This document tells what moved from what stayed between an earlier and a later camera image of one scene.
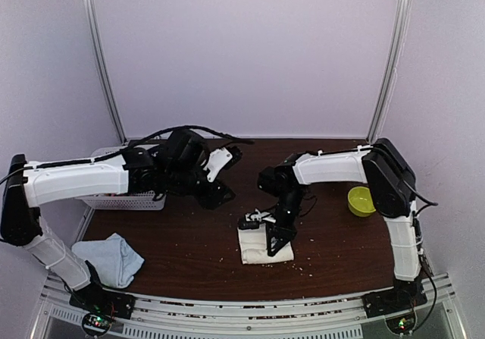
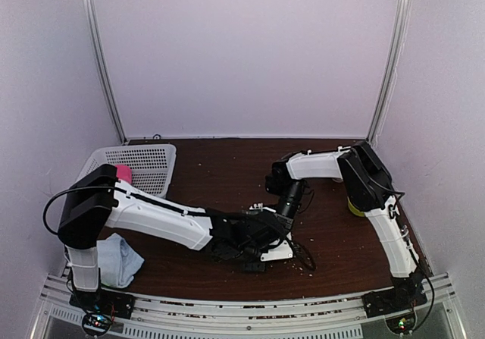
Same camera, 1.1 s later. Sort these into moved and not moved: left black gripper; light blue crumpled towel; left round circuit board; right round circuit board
Moved: left black gripper
Not moved: light blue crumpled towel; right round circuit board; left round circuit board
